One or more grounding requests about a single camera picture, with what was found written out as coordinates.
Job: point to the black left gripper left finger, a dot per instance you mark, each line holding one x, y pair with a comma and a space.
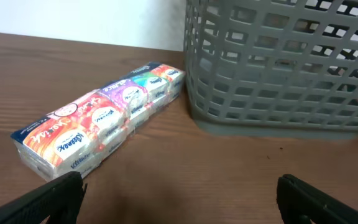
58, 201

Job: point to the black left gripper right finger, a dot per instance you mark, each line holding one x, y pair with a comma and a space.
300, 202

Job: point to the colourful tissue multipack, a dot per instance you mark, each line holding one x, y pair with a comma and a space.
80, 135

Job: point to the grey plastic lattice basket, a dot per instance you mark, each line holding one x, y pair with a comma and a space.
283, 68

